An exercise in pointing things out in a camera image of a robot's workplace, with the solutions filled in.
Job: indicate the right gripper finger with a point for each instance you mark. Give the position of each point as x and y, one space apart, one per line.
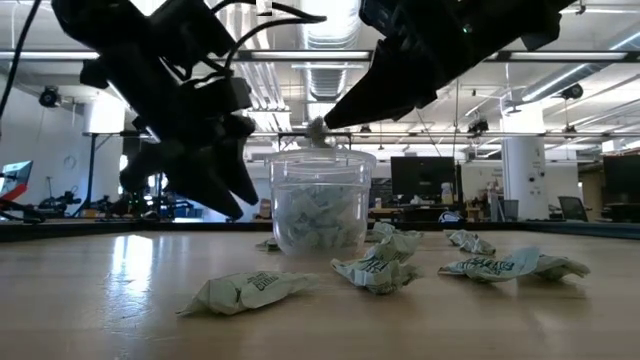
385 90

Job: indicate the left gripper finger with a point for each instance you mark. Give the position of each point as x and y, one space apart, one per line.
200 177
237 155

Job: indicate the green white sweetener packet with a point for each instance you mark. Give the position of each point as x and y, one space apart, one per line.
395 249
317 132
385 231
375 277
300 222
470 242
342 220
268 244
562 267
485 267
245 292

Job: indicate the clear plastic container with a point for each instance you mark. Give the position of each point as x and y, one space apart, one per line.
320 170

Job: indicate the background black robot arm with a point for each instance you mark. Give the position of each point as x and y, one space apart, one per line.
60 204

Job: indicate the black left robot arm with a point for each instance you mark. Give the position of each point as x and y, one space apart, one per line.
100 20

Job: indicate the black background gantry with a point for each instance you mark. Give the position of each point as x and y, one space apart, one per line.
345 135

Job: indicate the overhead light bar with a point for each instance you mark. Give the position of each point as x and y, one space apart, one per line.
300 55

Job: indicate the blue white bag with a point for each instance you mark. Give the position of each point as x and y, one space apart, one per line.
451 217

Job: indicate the white column with fixtures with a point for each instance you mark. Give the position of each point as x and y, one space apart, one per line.
522 175

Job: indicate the tilted tablet screen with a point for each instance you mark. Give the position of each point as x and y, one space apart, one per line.
15 177

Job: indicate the grey waste bin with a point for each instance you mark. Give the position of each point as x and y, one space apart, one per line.
511 210

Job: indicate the black office chair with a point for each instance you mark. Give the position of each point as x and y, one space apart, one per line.
572 207

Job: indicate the silver ceiling duct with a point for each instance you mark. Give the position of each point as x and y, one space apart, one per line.
327 80

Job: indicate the black metal table frame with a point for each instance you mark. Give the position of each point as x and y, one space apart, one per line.
150 228

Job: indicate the black mounted camera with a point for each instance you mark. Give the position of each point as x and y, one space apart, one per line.
477 126
572 91
49 97

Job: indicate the black background stand frame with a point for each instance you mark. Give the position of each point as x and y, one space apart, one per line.
91 170

